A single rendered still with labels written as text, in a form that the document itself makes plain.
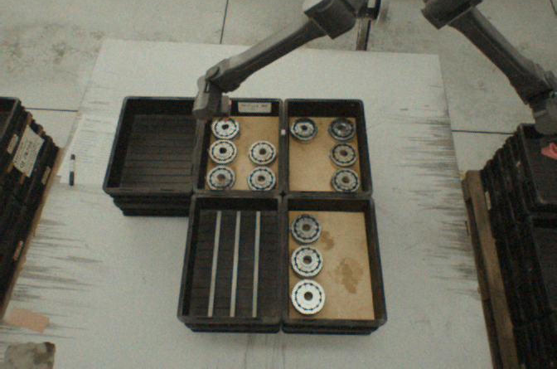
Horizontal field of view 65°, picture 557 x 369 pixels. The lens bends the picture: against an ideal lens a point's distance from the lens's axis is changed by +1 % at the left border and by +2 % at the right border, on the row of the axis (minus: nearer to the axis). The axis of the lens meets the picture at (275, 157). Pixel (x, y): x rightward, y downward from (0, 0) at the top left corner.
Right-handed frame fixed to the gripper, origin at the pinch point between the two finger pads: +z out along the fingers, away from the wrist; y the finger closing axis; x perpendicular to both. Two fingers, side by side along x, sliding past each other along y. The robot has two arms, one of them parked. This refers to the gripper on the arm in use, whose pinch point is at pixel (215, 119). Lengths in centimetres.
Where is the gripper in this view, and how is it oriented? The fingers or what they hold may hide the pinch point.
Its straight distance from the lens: 142.7
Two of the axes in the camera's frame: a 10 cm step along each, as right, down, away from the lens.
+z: 0.1, 4.8, 8.8
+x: 0.2, -8.8, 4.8
